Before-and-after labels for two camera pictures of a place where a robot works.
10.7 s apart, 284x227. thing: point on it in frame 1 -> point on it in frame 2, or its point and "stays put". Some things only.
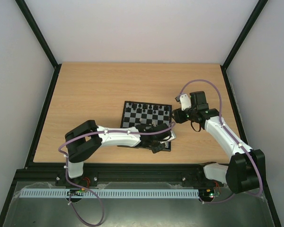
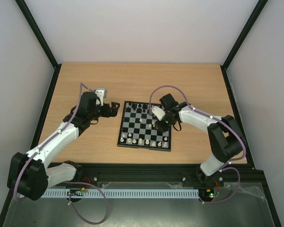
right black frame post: [245, 30] stays put
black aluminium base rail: [96, 174] stays put
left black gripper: [155, 150] -> [109, 114]
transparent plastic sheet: [216, 206] stays put
